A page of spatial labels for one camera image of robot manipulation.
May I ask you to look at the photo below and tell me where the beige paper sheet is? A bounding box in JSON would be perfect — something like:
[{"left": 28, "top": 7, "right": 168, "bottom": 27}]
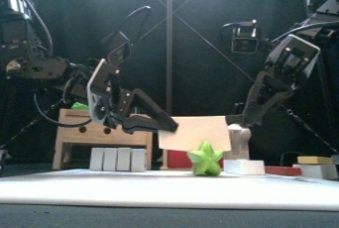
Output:
[{"left": 158, "top": 114, "right": 250, "bottom": 153}]

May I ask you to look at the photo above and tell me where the green toy starfruit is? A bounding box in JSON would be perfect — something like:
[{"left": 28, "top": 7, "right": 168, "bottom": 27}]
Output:
[{"left": 187, "top": 140, "right": 226, "bottom": 177}]

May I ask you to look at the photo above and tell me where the small green toy vegetable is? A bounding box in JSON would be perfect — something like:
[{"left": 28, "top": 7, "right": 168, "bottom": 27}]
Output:
[{"left": 71, "top": 101, "right": 91, "bottom": 112}]

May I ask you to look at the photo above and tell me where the white rectangular block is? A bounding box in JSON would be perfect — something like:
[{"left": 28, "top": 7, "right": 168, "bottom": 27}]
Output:
[
  {"left": 101, "top": 148, "right": 119, "bottom": 172},
  {"left": 88, "top": 147, "right": 105, "bottom": 171},
  {"left": 129, "top": 148, "right": 148, "bottom": 172},
  {"left": 115, "top": 147, "right": 133, "bottom": 172}
]

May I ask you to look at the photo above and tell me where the red wooden box with knob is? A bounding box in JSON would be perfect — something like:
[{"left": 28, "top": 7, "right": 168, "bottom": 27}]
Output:
[{"left": 160, "top": 148, "right": 226, "bottom": 171}]

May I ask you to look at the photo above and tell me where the wooden shelf with three holes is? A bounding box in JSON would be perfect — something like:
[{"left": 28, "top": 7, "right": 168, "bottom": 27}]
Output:
[{"left": 52, "top": 108, "right": 155, "bottom": 171}]

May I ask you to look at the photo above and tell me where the pale wooden knife block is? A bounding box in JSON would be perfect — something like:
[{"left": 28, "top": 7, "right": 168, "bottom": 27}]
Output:
[{"left": 223, "top": 123, "right": 254, "bottom": 161}]

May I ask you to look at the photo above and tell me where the low white square block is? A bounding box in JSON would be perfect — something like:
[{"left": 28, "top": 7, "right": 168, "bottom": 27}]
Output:
[{"left": 222, "top": 159, "right": 266, "bottom": 176}]

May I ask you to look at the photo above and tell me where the white cutting board mat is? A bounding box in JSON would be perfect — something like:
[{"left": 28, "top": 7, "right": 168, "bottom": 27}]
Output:
[{"left": 0, "top": 168, "right": 339, "bottom": 213}]

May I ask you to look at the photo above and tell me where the flat yellow block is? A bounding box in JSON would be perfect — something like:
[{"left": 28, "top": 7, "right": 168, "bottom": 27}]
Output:
[{"left": 296, "top": 156, "right": 335, "bottom": 166}]

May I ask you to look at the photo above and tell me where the flat red block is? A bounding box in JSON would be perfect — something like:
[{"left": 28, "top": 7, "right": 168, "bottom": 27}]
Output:
[{"left": 263, "top": 166, "right": 303, "bottom": 177}]

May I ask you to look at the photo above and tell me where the white box under yellow block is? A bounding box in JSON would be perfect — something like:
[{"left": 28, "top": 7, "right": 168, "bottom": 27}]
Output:
[{"left": 292, "top": 164, "right": 339, "bottom": 180}]

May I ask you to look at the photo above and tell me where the black handled toy knife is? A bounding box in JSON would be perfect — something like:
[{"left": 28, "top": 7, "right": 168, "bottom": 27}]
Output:
[{"left": 234, "top": 102, "right": 246, "bottom": 118}]

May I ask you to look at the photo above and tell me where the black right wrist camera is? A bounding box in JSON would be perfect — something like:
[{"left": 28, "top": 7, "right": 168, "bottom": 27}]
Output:
[{"left": 230, "top": 20, "right": 262, "bottom": 55}]

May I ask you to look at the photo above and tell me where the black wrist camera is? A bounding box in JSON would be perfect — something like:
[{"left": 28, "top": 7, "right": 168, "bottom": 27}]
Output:
[
  {"left": 97, "top": 30, "right": 133, "bottom": 68},
  {"left": 230, "top": 20, "right": 262, "bottom": 55}
]

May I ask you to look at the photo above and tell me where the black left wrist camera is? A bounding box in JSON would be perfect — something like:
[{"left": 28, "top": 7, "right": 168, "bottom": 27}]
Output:
[{"left": 97, "top": 30, "right": 133, "bottom": 68}]

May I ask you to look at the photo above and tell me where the thin black cable loop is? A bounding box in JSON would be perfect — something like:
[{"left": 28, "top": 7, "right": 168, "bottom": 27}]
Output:
[{"left": 279, "top": 151, "right": 307, "bottom": 168}]

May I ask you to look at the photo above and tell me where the diagonal brace wire with turnbuckle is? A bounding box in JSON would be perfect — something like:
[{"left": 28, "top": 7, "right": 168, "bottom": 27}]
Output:
[{"left": 127, "top": 0, "right": 339, "bottom": 156}]

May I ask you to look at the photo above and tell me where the grey vertical frame pole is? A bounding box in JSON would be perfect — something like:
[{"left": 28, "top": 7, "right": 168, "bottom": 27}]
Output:
[{"left": 164, "top": 0, "right": 175, "bottom": 117}]

